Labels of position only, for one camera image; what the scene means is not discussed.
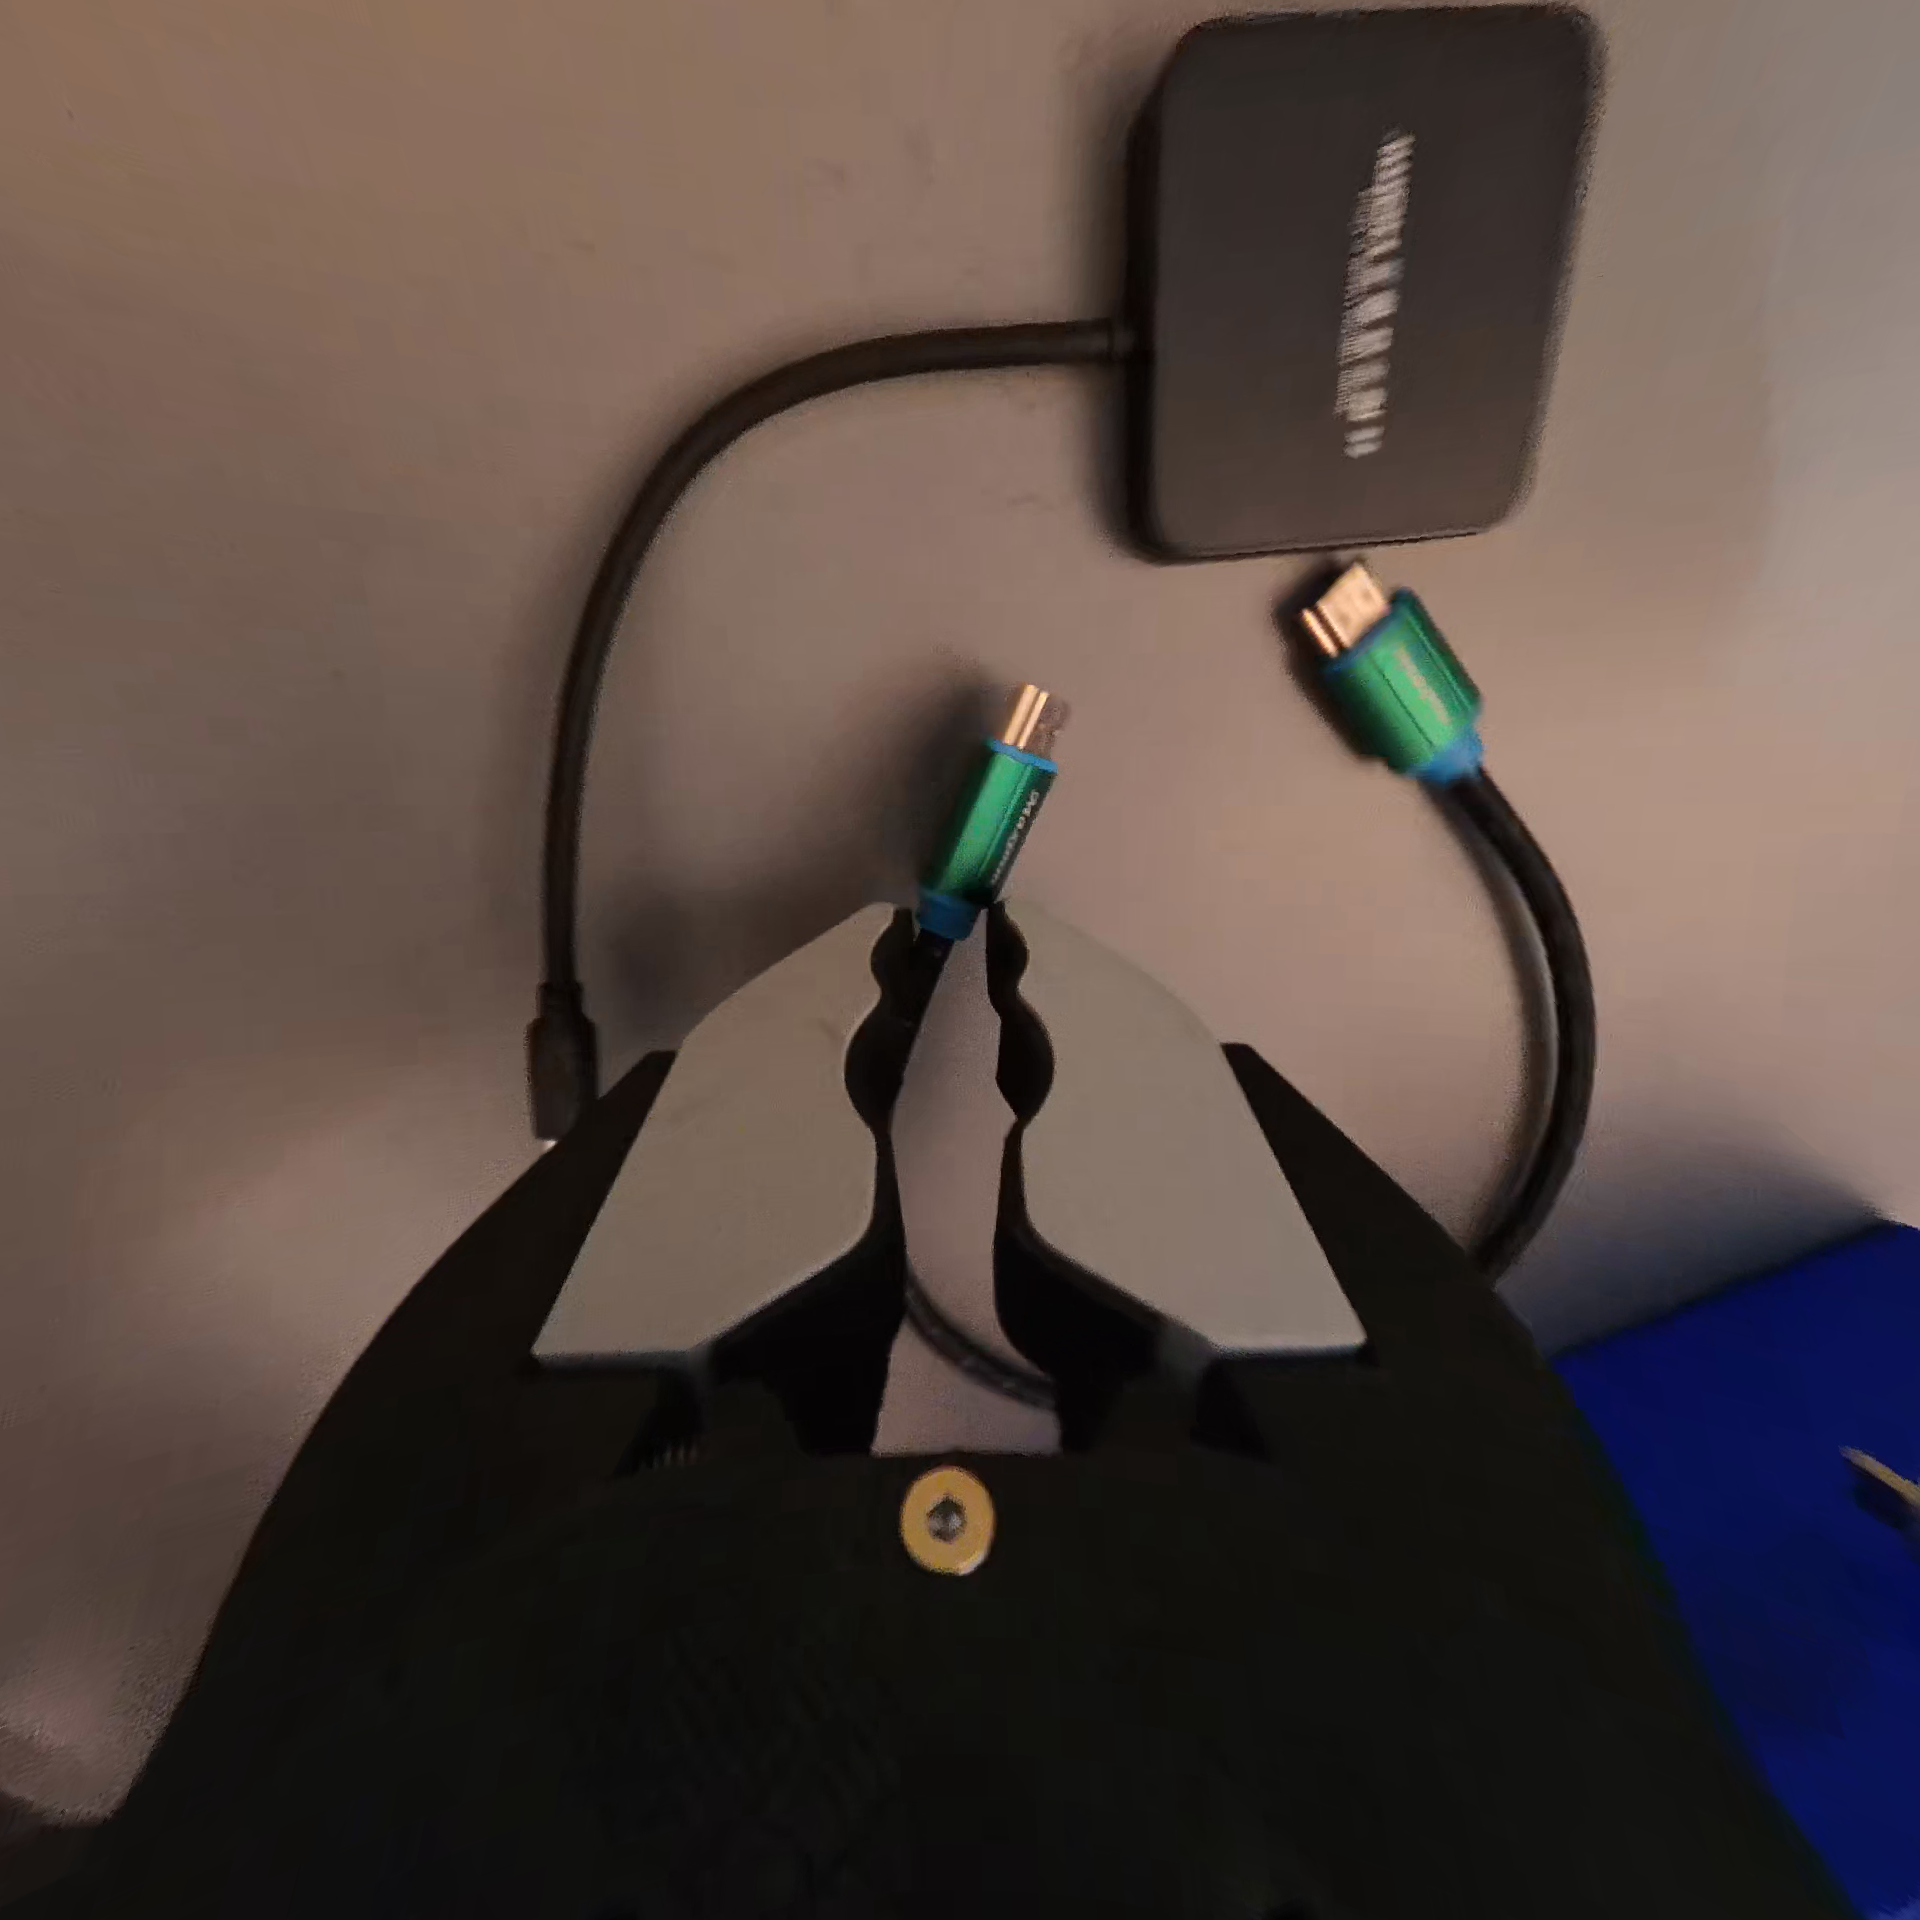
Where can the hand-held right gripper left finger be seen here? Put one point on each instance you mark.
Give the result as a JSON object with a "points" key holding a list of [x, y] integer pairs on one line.
{"points": [[706, 1202]]}

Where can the black HDMI switch box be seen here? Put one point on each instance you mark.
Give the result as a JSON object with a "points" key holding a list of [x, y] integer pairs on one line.
{"points": [[1350, 301]]}

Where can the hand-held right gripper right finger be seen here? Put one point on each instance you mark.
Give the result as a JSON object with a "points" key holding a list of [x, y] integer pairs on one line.
{"points": [[1184, 1185]]}

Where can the blue plastic bin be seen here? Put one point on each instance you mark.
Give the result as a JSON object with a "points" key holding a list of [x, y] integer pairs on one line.
{"points": [[1770, 1501]]}

